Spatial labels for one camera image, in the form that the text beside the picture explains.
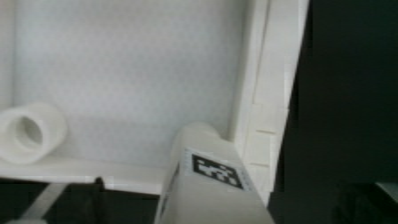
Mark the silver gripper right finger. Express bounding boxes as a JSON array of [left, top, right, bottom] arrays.
[[376, 182, 398, 204]]

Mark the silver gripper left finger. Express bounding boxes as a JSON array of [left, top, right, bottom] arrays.
[[15, 183, 68, 224]]

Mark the white desk top tray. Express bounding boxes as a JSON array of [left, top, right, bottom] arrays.
[[0, 0, 312, 194]]

